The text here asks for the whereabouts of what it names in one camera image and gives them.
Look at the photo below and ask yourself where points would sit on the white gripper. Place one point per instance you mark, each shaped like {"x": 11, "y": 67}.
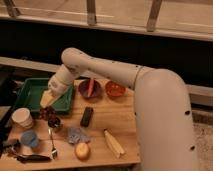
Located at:
{"x": 58, "y": 84}

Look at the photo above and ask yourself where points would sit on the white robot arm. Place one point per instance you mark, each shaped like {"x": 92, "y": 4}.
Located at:
{"x": 161, "y": 102}

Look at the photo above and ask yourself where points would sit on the metal cup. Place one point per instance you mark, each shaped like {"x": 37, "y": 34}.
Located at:
{"x": 55, "y": 124}

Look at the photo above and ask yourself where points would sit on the white paper cup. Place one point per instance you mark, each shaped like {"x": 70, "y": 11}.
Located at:
{"x": 22, "y": 116}

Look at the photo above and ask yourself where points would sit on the green plastic tray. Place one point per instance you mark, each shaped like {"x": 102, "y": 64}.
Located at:
{"x": 31, "y": 92}

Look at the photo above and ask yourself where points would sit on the purple bowl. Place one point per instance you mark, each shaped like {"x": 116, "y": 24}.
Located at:
{"x": 83, "y": 89}

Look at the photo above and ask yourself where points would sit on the black remote block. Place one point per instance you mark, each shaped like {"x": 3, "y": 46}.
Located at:
{"x": 86, "y": 117}

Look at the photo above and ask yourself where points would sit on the blue round lid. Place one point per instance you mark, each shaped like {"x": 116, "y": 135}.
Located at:
{"x": 29, "y": 138}

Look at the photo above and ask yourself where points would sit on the blue crumpled cloth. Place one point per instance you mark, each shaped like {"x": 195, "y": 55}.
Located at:
{"x": 76, "y": 135}

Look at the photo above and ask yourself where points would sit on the red carrot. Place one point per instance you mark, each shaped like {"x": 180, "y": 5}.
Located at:
{"x": 90, "y": 87}

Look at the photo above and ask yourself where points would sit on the metal fork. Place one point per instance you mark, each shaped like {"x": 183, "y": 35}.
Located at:
{"x": 54, "y": 150}

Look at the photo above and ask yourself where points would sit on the dark spatula tool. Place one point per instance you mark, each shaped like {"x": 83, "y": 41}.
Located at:
{"x": 28, "y": 158}

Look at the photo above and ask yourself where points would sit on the yellow apple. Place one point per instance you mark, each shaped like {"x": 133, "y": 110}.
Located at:
{"x": 82, "y": 151}

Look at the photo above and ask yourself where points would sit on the red orange bowl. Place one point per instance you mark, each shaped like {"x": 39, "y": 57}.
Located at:
{"x": 114, "y": 90}

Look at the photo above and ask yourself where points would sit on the yellow corn cob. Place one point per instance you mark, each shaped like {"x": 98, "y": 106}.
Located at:
{"x": 113, "y": 144}

